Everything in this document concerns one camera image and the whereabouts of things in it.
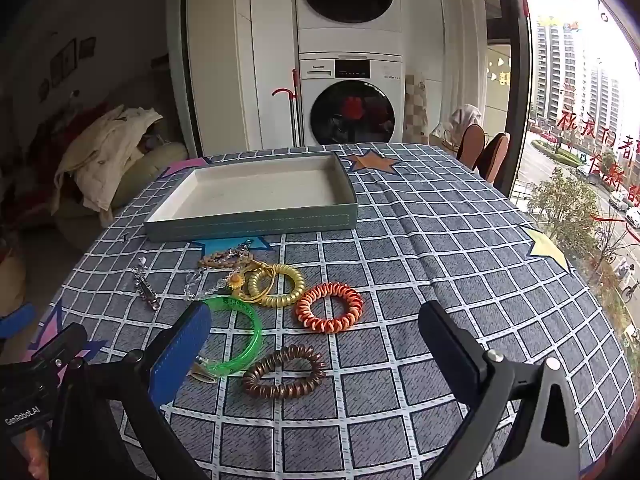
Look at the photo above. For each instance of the white dryer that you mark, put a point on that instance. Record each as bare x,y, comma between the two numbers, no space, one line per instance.
305,10

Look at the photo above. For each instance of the red window lettering decal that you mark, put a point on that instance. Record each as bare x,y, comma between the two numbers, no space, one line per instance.
595,130

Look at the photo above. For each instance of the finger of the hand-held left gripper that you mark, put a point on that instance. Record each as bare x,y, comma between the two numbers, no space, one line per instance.
15,322
60,340

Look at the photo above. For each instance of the cream sofa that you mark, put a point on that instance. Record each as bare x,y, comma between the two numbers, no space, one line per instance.
160,160

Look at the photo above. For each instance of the grey checked star tablecloth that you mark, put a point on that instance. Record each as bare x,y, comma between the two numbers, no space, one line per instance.
400,260

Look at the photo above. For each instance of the grey-green jewelry tray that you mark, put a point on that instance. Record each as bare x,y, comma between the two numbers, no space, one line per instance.
260,190

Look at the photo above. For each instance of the green translucent bangle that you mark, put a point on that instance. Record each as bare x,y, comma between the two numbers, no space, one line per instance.
252,320

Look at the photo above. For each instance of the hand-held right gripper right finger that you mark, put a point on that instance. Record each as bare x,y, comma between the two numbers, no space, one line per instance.
447,335

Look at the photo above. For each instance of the cream clothes pile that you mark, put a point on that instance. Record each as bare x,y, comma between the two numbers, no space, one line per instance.
105,150

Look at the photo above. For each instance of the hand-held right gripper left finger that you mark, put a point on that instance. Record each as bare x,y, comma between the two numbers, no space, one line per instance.
182,355

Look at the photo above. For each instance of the white tall cabinet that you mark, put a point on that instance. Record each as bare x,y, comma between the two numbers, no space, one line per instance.
225,60

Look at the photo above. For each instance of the black window frame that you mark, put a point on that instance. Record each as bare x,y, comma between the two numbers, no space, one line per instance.
515,85

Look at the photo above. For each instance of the brown chair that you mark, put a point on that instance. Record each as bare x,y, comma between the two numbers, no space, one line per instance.
472,145
496,157

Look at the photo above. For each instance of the small dark picture frame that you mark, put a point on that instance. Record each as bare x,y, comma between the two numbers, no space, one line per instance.
87,47

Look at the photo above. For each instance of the clear crystal bead strand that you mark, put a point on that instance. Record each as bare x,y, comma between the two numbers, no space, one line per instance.
210,287

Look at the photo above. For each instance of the white cloth on chair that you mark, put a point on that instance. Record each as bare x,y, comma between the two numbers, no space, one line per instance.
465,115

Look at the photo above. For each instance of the large dark picture frame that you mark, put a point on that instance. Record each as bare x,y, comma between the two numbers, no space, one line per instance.
63,62

